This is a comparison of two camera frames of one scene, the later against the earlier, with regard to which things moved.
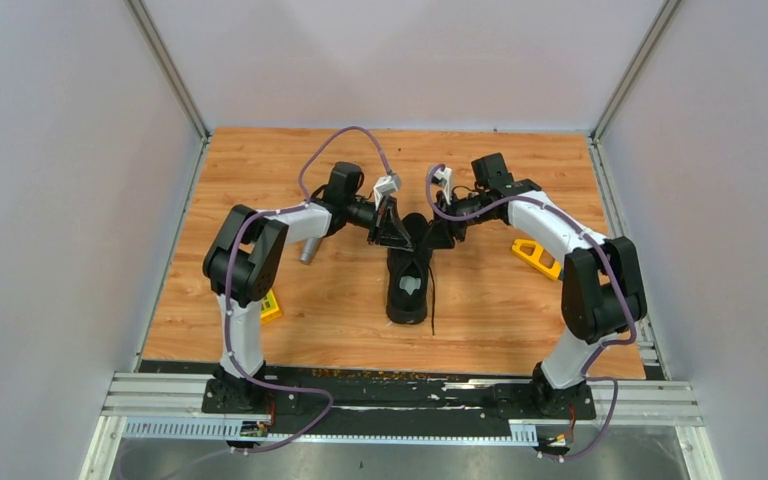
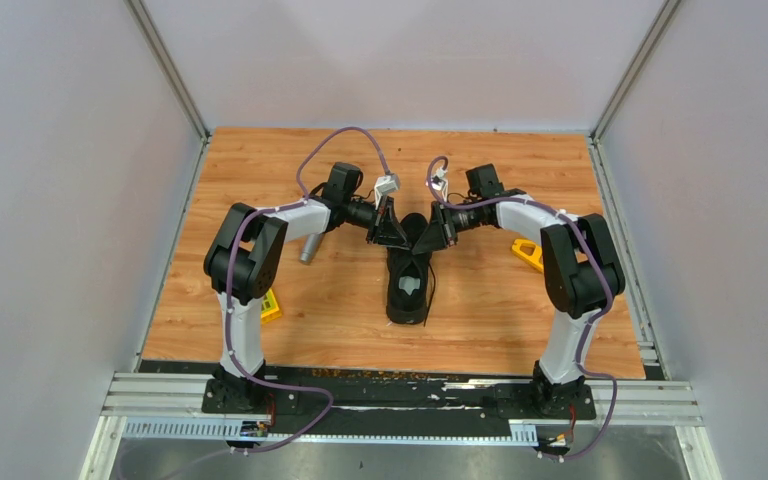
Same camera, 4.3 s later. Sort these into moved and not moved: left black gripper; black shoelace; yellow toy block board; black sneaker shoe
Moved: black shoelace
Not moved: black sneaker shoe; yellow toy block board; left black gripper
